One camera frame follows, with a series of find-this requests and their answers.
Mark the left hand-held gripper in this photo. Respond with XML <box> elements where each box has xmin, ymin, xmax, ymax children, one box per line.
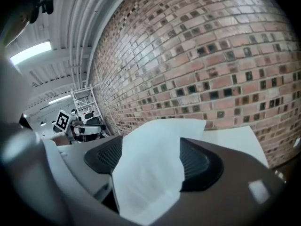
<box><xmin>53</xmin><ymin>110</ymin><xmax>107</xmax><ymax>143</ymax></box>

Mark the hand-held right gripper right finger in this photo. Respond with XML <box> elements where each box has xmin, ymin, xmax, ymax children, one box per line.
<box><xmin>150</xmin><ymin>137</ymin><xmax>287</xmax><ymax>226</ymax></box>

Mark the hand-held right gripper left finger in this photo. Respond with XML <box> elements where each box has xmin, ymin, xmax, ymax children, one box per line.
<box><xmin>43</xmin><ymin>135</ymin><xmax>124</xmax><ymax>204</ymax></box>

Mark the white pillow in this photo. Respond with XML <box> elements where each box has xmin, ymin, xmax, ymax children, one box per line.
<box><xmin>111</xmin><ymin>118</ymin><xmax>207</xmax><ymax>226</ymax></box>

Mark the person's left forearm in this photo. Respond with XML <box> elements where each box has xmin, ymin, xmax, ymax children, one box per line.
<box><xmin>50</xmin><ymin>132</ymin><xmax>69</xmax><ymax>147</ymax></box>

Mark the black office chair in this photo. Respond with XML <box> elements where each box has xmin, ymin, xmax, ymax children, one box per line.
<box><xmin>83</xmin><ymin>110</ymin><xmax>101</xmax><ymax>126</ymax></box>

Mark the white metal rack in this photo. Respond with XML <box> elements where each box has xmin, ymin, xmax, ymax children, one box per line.
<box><xmin>70</xmin><ymin>84</ymin><xmax>111</xmax><ymax>137</ymax></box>

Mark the long ceiling light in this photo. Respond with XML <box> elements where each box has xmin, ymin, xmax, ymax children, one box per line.
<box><xmin>8</xmin><ymin>39</ymin><xmax>53</xmax><ymax>66</ymax></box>
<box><xmin>48</xmin><ymin>95</ymin><xmax>71</xmax><ymax>105</ymax></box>

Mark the white square table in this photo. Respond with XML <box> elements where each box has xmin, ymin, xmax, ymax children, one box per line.
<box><xmin>199</xmin><ymin>125</ymin><xmax>269</xmax><ymax>169</ymax></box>

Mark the person's face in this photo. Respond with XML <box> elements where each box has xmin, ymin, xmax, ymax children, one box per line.
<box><xmin>0</xmin><ymin>0</ymin><xmax>32</xmax><ymax>49</ymax></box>

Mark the black head-worn camera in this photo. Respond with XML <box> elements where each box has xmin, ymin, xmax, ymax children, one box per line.
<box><xmin>29</xmin><ymin>0</ymin><xmax>55</xmax><ymax>24</ymax></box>

